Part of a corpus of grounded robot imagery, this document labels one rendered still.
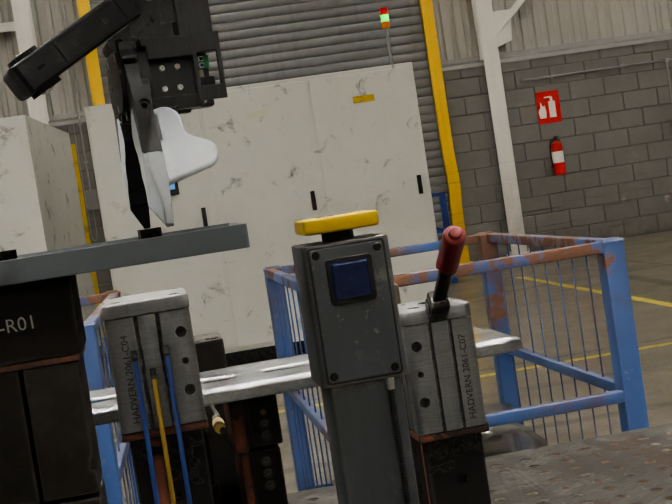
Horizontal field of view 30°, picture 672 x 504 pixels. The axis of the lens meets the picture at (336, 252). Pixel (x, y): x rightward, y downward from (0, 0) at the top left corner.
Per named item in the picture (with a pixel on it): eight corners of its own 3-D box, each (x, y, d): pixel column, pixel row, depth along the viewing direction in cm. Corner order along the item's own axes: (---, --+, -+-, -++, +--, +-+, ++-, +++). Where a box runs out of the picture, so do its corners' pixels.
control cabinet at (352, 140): (128, 384, 896) (73, 43, 883) (129, 375, 949) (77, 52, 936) (452, 329, 930) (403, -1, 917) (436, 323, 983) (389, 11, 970)
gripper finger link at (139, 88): (164, 140, 92) (139, 42, 96) (143, 142, 92) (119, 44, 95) (160, 172, 96) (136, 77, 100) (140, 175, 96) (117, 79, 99)
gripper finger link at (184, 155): (235, 197, 93) (207, 93, 96) (156, 209, 91) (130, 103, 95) (230, 217, 95) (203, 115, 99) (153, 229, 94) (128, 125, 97)
